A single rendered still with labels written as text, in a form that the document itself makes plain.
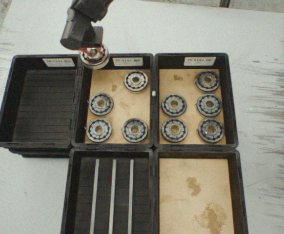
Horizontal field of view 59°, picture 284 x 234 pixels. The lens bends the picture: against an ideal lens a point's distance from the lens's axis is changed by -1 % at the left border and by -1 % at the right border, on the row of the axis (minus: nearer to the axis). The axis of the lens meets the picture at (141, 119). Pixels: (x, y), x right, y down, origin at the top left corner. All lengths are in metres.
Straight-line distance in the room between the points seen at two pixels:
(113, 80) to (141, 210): 0.55
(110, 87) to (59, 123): 0.27
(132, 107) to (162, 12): 0.66
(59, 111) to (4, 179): 0.40
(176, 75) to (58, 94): 0.53
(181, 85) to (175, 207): 0.50
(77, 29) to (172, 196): 0.65
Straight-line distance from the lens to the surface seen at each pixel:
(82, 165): 1.03
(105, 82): 1.13
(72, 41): 0.74
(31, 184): 1.23
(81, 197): 1.01
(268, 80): 1.38
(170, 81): 1.11
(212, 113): 1.04
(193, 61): 1.10
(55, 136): 1.09
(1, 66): 1.54
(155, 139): 0.91
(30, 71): 1.27
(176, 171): 0.99
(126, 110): 1.06
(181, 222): 0.98
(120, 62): 1.10
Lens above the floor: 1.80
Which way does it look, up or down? 69 degrees down
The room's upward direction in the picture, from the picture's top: 8 degrees counter-clockwise
